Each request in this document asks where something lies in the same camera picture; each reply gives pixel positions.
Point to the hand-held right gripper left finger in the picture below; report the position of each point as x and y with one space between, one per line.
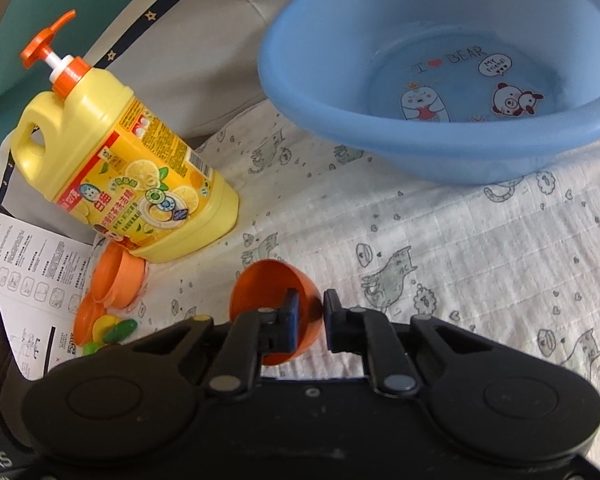
291 321

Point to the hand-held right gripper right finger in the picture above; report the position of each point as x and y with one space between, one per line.
332 321

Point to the small dark orange bowl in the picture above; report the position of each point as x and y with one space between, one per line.
270 285

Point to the orange toy pan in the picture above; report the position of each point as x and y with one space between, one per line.
84 317

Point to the white printed instruction sheet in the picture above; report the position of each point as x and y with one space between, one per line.
25 280

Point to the white printed blanket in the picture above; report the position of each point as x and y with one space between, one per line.
455 270

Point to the yellow toy banana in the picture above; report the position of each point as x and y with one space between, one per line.
105 326

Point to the green toy cucumber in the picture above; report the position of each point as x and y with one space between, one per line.
122 331

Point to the light orange cup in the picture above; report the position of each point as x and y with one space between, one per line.
120 275

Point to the blue plastic basin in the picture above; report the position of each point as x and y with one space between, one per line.
380 125

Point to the yellow detergent pump bottle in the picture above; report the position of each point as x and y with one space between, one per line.
145 175

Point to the teal and grey bedding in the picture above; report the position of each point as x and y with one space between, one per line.
190 35

